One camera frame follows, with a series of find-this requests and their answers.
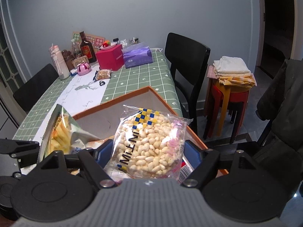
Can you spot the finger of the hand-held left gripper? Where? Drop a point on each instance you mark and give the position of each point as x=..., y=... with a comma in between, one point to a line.
x=23, y=146

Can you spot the yellow folded cloth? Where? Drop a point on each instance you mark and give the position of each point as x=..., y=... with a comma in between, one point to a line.
x=239, y=80

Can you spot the pink checked cloth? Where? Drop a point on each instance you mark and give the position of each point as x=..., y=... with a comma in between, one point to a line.
x=211, y=72

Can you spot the black wooden chair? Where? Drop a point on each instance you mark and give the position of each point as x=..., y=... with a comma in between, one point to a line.
x=35, y=87
x=184, y=52

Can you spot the clear plastic bottle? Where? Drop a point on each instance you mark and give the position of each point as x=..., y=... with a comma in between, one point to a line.
x=75, y=49

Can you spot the clear plastic bag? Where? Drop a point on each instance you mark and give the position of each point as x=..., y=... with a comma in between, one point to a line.
x=134, y=41

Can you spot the magenta box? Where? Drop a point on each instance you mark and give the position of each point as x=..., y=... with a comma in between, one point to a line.
x=110, y=56

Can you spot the blue white chips bag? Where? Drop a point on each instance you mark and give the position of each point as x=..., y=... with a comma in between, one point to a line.
x=61, y=132

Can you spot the clear rice cracker packet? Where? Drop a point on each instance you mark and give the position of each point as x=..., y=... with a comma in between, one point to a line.
x=146, y=146

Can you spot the orange cardboard box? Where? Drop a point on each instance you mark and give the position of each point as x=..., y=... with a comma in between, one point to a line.
x=132, y=113

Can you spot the red yellow toy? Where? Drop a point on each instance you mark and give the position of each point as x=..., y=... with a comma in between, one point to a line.
x=105, y=44

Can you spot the dark coat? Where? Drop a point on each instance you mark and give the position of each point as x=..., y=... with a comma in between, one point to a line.
x=288, y=111

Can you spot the pink round container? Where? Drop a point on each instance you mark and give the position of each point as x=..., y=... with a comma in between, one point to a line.
x=84, y=69

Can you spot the dark liquor bottle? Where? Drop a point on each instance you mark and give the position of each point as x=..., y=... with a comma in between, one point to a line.
x=86, y=49

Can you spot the clear packet of nuts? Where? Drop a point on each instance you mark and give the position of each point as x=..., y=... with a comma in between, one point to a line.
x=104, y=74

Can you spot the red plastic stool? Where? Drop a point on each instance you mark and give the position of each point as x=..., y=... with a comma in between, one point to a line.
x=236, y=97

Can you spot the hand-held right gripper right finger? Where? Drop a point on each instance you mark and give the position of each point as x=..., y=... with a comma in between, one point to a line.
x=191, y=153

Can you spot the purple tissue pack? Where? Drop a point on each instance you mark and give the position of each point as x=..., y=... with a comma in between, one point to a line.
x=137, y=56

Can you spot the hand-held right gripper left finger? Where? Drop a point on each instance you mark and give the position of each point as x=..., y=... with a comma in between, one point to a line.
x=105, y=151

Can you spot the light wooden box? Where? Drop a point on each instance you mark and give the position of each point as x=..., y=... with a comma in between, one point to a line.
x=80, y=60

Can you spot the white folded towel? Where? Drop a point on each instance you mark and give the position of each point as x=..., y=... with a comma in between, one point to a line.
x=232, y=63

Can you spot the board with green circles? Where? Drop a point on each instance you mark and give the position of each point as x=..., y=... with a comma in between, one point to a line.
x=95, y=41

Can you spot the red snack packet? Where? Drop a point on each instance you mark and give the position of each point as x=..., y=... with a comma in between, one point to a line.
x=185, y=172

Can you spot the black plastic stool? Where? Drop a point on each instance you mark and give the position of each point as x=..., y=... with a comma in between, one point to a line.
x=236, y=106

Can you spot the brown wooden ornament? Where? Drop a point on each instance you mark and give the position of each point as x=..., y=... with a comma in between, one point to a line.
x=67, y=59

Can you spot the white pink bottle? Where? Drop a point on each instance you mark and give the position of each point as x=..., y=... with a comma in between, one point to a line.
x=60, y=63

